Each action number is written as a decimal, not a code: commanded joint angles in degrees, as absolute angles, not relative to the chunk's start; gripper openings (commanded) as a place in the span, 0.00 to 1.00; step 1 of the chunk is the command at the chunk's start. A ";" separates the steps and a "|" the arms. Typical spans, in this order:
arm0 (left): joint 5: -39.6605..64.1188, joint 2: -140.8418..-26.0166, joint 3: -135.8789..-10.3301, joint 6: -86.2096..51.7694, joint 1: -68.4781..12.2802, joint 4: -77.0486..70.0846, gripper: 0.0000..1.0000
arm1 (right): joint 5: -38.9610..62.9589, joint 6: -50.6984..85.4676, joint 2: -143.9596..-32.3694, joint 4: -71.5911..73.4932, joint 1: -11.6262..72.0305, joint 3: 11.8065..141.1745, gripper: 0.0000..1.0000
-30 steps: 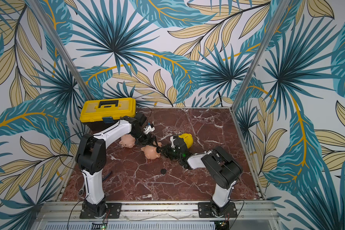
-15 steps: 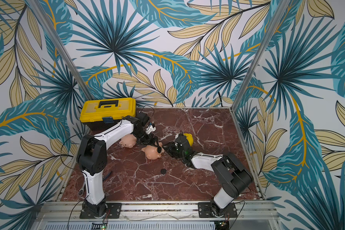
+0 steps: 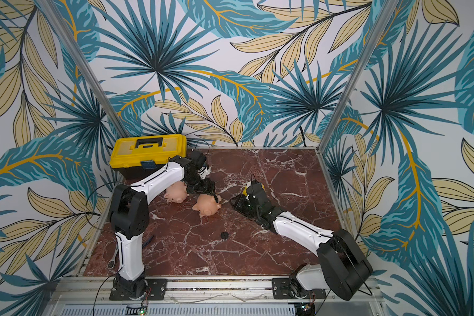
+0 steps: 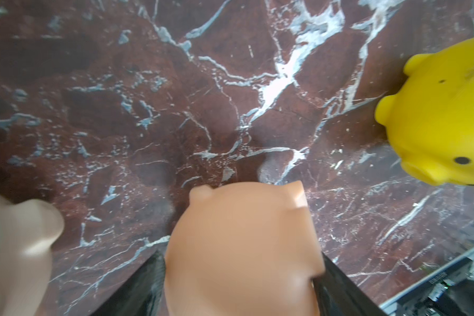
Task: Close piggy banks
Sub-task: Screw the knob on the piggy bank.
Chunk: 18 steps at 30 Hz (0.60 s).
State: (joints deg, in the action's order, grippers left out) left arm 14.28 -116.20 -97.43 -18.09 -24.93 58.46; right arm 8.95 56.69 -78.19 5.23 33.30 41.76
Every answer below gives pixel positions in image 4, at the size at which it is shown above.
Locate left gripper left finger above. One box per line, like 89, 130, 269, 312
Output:
92, 251, 166, 316

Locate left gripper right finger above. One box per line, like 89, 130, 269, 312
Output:
312, 254, 387, 316

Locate pink piggy bank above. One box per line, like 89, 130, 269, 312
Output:
0, 195, 65, 315
165, 181, 325, 315

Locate yellow piggy bank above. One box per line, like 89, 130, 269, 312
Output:
375, 38, 474, 186

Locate aluminium front rail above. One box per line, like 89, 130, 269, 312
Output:
380, 248, 474, 316

